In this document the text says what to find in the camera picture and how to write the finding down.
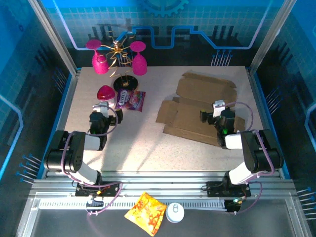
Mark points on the black circuit board with led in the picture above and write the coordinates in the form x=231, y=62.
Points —
x=234, y=203

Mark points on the aluminium cross rail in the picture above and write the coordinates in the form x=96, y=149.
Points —
x=160, y=184

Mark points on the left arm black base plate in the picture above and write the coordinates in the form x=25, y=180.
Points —
x=81, y=191

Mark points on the white cup with pink lid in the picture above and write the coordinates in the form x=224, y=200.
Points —
x=106, y=92

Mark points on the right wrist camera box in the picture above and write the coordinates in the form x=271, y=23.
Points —
x=218, y=105

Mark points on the purple raspberry candy bag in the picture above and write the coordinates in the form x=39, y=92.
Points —
x=130, y=100

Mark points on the yellow orange snack bag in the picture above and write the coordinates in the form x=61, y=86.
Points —
x=148, y=212

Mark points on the aluminium side rail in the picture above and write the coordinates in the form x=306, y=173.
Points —
x=259, y=98
x=69, y=98

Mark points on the aluminium frame post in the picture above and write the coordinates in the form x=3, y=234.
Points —
x=270, y=37
x=55, y=37

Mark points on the brown cardboard paper box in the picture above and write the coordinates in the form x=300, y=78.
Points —
x=197, y=91

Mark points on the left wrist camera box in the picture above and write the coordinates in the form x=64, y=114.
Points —
x=101, y=107

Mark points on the white round lid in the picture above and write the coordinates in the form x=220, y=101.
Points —
x=174, y=212

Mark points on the pink wine glass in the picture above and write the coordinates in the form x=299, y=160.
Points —
x=139, y=65
x=100, y=65

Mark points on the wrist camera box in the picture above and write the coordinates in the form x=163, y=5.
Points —
x=218, y=105
x=101, y=107

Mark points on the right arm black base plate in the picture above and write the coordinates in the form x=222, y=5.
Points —
x=214, y=190

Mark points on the left black and white robot arm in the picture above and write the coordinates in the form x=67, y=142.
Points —
x=76, y=150

